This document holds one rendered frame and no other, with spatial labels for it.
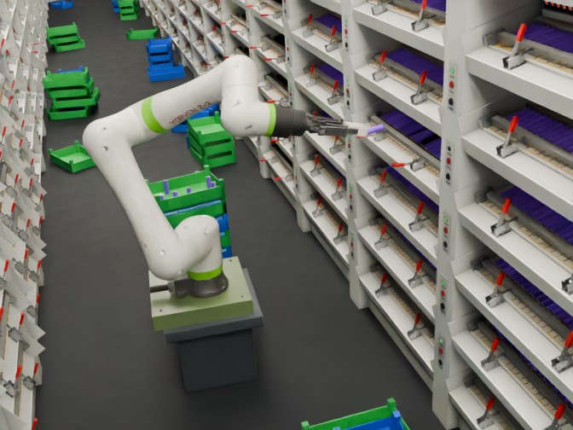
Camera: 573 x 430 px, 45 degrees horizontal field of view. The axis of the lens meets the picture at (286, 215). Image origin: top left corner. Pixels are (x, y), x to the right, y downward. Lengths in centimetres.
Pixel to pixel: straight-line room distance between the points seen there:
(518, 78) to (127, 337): 181
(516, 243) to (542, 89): 40
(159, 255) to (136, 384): 60
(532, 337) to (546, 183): 40
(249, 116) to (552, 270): 85
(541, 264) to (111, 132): 123
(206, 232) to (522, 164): 104
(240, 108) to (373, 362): 108
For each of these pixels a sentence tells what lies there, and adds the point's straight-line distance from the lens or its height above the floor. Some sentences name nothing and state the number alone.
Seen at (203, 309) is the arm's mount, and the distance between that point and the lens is 225.
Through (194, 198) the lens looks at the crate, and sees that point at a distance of 296.
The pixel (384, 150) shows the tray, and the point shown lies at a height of 75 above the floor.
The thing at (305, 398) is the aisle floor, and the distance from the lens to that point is 238.
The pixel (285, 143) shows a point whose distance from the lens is 343.
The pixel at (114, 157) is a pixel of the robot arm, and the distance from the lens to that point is 210.
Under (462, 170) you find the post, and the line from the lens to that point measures 181.
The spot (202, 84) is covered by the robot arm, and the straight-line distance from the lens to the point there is 202.
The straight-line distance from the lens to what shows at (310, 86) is 290.
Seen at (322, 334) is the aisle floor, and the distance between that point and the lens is 265.
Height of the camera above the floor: 157
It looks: 27 degrees down
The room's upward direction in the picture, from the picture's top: 4 degrees counter-clockwise
